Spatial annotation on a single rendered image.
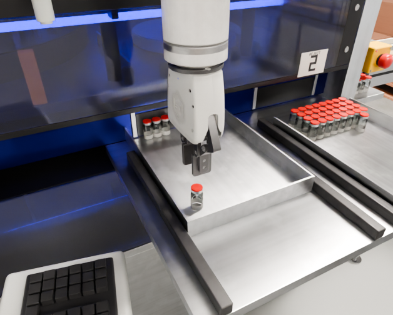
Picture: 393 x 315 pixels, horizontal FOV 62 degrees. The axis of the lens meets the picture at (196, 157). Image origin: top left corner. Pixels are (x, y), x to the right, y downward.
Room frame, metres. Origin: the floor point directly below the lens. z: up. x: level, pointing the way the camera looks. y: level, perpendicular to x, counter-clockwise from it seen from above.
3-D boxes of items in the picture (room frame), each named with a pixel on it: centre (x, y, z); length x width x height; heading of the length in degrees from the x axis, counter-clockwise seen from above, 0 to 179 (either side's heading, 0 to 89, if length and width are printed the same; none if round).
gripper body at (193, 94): (0.44, 0.00, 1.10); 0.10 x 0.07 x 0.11; 27
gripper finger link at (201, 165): (0.41, -0.01, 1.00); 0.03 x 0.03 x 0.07; 27
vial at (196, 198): (0.44, 0.00, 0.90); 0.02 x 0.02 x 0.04
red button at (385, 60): (0.91, -0.52, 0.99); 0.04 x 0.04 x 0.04; 27
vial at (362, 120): (0.71, -0.40, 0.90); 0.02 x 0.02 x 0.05
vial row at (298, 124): (0.75, -0.32, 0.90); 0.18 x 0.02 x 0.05; 116
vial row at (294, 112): (0.77, -0.31, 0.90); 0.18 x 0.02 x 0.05; 116
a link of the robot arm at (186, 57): (0.44, 0.00, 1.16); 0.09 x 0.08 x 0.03; 27
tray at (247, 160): (0.58, -0.03, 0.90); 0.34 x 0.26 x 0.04; 27
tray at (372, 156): (0.63, -0.38, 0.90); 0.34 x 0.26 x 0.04; 26
